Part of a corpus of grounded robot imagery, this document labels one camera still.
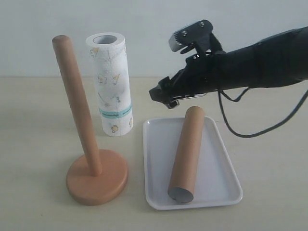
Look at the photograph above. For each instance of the white rectangular plastic tray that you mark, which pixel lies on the white rectangular plastic tray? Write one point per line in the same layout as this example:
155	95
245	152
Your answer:
216	181

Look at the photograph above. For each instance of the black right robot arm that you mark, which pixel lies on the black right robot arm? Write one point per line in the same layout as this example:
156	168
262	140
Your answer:
277	61

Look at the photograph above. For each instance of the white printed paper towel roll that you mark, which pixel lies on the white printed paper towel roll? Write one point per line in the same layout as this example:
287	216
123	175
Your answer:
108	56

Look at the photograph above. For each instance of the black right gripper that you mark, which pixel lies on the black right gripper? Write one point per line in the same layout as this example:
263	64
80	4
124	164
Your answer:
203	72

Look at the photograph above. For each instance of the brown cardboard tube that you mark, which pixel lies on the brown cardboard tube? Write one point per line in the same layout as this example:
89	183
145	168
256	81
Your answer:
183	177

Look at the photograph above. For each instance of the wooden paper towel holder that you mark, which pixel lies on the wooden paper towel holder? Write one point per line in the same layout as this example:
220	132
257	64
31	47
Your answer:
99	175

